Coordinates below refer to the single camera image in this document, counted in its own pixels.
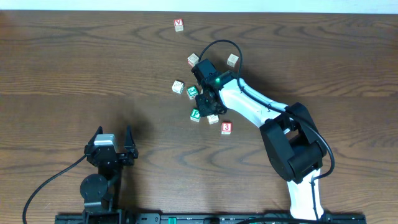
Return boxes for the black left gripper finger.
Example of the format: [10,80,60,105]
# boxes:
[124,125,136,149]
[88,126,103,146]

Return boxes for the plain yellowish wooden block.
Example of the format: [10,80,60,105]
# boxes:
[207,114,219,124]

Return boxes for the green F wooden block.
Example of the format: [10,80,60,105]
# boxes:
[190,109,201,122]

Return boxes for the red 3 wooden block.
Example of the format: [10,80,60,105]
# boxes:
[221,122,233,135]

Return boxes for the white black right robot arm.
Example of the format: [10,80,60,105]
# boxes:
[192,70,330,220]

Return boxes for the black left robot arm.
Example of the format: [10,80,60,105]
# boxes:
[80,126,139,223]

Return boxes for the green J wooden block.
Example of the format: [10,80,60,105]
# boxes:
[187,85,198,100]

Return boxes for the wooden block letter A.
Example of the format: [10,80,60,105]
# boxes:
[172,80,184,94]

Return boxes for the red U wooden block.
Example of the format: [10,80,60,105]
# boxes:
[187,53,199,67]

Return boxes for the plain wooden block far right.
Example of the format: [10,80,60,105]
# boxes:
[227,54,239,68]

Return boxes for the red V wooden block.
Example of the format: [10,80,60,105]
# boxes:
[174,18,184,32]

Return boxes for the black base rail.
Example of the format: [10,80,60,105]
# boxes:
[54,212,368,224]

